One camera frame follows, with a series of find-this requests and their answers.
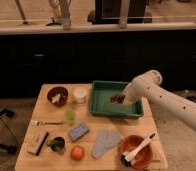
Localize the dark grape bunch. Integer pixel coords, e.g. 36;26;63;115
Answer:
110;94;125;103

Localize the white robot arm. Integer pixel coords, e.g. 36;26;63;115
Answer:
123;70;196;132

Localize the white paper cup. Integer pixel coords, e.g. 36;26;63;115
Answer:
73;87;88;104

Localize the green translucent cup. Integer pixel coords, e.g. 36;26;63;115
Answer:
64;110;75;125

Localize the green plastic tray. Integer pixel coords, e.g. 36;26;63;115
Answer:
89;81;143;119

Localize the grey folded cloth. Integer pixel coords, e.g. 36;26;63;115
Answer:
91;130;121;159

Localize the blue sponge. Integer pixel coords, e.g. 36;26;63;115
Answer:
68;122;89;142

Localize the white black brush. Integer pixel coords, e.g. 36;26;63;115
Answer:
121;133;155;167

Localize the orange bowl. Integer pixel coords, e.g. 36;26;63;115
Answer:
120;135;153;170

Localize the dark red bowl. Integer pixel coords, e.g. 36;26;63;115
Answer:
47;87;69;107

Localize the white item in bowl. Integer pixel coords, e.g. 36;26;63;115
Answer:
51;94;61;103

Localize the orange fruit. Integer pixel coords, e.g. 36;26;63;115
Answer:
70;146;84;161

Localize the green vegetable piece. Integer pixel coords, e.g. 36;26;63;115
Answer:
46;140;62;149

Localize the metal fork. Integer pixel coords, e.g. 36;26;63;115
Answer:
30;120;63;126

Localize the white black eraser block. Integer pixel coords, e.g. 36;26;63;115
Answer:
27;131;48;155

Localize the black chair base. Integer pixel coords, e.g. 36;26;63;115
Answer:
0;103;19;155

